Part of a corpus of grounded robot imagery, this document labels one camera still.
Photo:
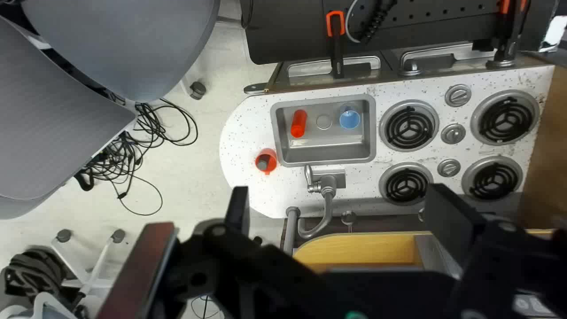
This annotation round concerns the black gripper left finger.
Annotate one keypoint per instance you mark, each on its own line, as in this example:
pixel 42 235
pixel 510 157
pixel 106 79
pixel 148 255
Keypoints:
pixel 237 210

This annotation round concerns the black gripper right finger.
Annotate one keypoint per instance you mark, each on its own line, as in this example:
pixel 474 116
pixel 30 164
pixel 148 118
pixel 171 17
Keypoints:
pixel 451 223

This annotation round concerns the red sauce bottle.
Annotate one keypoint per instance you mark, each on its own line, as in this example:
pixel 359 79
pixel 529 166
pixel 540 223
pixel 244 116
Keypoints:
pixel 297 125

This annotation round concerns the blue cup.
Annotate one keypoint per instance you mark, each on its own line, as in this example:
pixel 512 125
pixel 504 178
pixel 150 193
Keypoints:
pixel 349 120

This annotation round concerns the silver round knob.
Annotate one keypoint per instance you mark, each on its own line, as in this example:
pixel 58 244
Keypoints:
pixel 448 168
pixel 457 95
pixel 451 134

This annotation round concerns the black coil burner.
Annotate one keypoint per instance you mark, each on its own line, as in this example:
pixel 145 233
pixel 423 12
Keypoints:
pixel 405 186
pixel 407 125
pixel 504 118
pixel 492 178

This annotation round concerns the white speckled toy kitchen counter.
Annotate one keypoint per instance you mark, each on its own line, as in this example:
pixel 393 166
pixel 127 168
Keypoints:
pixel 248 136

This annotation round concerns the silver faucet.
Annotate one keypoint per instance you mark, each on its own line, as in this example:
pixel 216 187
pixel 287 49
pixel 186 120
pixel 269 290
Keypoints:
pixel 324 189

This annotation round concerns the silver sink basin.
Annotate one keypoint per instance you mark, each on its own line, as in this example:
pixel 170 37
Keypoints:
pixel 324 150

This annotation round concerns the white chair base grey feet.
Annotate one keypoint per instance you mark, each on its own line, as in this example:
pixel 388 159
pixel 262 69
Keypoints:
pixel 88 260

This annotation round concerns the black box with clamps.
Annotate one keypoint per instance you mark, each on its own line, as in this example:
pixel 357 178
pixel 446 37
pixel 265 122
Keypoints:
pixel 294 30

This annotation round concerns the orange black clamp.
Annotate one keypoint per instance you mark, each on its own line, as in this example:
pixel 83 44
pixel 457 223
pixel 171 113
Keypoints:
pixel 334 28
pixel 506 30

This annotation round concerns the wooden toy kitchen frame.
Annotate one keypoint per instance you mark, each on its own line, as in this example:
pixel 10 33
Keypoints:
pixel 354 249

